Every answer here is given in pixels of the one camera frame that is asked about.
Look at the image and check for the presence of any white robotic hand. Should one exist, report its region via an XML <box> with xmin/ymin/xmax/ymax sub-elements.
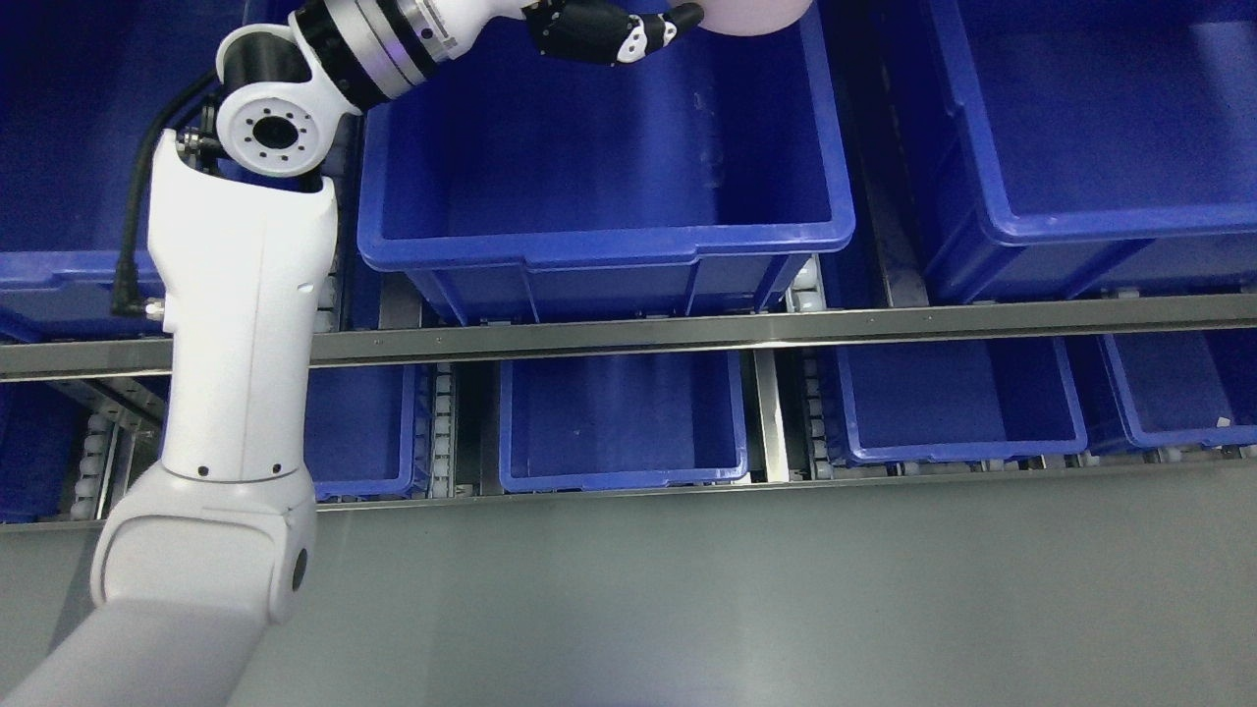
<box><xmin>432</xmin><ymin>1</ymin><xmax>705</xmax><ymax>67</ymax></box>

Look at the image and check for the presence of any pink bowl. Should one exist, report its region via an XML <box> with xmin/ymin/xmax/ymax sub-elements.
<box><xmin>696</xmin><ymin>0</ymin><xmax>815</xmax><ymax>36</ymax></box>

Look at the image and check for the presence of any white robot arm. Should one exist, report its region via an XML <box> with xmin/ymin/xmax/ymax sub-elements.
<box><xmin>3</xmin><ymin>1</ymin><xmax>704</xmax><ymax>706</ymax></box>

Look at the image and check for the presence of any metal shelf rack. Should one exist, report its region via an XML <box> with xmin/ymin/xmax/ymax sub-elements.
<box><xmin>0</xmin><ymin>20</ymin><xmax>1257</xmax><ymax>531</ymax></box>

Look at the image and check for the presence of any large blue bin centre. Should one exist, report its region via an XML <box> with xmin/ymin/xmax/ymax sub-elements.
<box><xmin>357</xmin><ymin>6</ymin><xmax>856</xmax><ymax>325</ymax></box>

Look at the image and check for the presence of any large blue bin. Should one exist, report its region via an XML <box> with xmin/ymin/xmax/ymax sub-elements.
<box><xmin>874</xmin><ymin>1</ymin><xmax>1256</xmax><ymax>303</ymax></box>
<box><xmin>1</xmin><ymin>1</ymin><xmax>297</xmax><ymax>342</ymax></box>
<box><xmin>357</xmin><ymin>6</ymin><xmax>856</xmax><ymax>325</ymax></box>

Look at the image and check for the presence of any small blue bin centre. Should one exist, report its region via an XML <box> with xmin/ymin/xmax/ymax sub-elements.
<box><xmin>499</xmin><ymin>351</ymin><xmax>748</xmax><ymax>494</ymax></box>

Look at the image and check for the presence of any small blue bin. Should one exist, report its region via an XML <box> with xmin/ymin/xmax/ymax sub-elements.
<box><xmin>817</xmin><ymin>338</ymin><xmax>1089</xmax><ymax>465</ymax></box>
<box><xmin>499</xmin><ymin>351</ymin><xmax>748</xmax><ymax>494</ymax></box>
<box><xmin>304</xmin><ymin>365</ymin><xmax>432</xmax><ymax>503</ymax></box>
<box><xmin>1063</xmin><ymin>328</ymin><xmax>1256</xmax><ymax>455</ymax></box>

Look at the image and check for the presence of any small blue bin left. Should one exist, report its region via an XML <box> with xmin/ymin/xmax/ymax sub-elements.
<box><xmin>304</xmin><ymin>365</ymin><xmax>432</xmax><ymax>503</ymax></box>

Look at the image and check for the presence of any large blue bin right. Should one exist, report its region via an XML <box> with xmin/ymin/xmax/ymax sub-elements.
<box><xmin>874</xmin><ymin>1</ymin><xmax>1256</xmax><ymax>303</ymax></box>

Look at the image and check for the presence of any large blue bin left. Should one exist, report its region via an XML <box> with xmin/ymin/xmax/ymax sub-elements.
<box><xmin>1</xmin><ymin>1</ymin><xmax>297</xmax><ymax>342</ymax></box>

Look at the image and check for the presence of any small blue bin far right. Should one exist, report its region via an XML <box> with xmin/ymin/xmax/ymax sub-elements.
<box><xmin>1063</xmin><ymin>328</ymin><xmax>1256</xmax><ymax>455</ymax></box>

